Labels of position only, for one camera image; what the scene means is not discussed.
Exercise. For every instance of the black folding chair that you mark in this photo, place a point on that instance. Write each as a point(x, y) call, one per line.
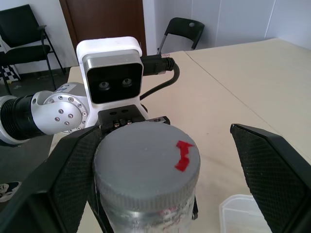
point(182, 31)

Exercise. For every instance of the clear plastic jar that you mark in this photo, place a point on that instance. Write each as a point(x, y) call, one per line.
point(150, 221)

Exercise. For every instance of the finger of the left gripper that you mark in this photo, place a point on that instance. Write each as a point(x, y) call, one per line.
point(97, 213)
point(195, 206)

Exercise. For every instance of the brown wooden door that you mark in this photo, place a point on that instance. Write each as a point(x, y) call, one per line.
point(104, 21)

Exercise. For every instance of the black armchair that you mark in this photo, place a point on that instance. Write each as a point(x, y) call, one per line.
point(22, 41)

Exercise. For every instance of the black white checkered board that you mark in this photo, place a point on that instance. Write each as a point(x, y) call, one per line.
point(7, 70)

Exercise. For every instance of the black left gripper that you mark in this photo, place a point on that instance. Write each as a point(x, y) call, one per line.
point(121, 116)

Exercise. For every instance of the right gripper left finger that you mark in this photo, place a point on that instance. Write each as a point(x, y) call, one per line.
point(60, 174)

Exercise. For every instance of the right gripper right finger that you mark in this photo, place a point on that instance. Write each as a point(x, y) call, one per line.
point(272, 174)

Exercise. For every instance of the white black sneaker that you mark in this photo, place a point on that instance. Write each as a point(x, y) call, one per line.
point(8, 190)

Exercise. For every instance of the clear plastic box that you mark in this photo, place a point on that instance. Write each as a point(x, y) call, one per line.
point(240, 213)

